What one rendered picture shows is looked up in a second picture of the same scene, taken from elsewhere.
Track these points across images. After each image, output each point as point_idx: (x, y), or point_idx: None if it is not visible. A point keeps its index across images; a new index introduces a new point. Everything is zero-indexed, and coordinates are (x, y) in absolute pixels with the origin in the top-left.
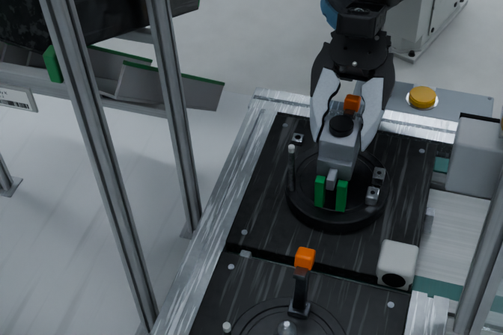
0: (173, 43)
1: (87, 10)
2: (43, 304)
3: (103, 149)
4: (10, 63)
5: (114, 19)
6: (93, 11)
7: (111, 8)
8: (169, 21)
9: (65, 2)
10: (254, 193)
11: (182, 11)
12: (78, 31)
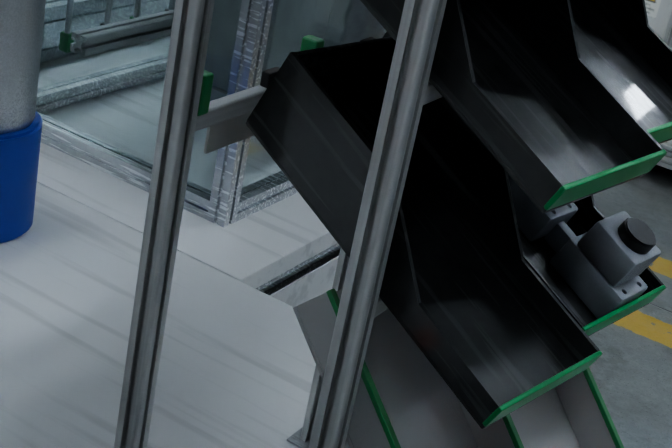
0: (349, 331)
1: (309, 141)
2: None
3: (146, 215)
4: (242, 97)
5: (336, 206)
6: (315, 154)
7: (339, 188)
8: (358, 291)
9: None
10: None
11: (447, 377)
12: (183, 47)
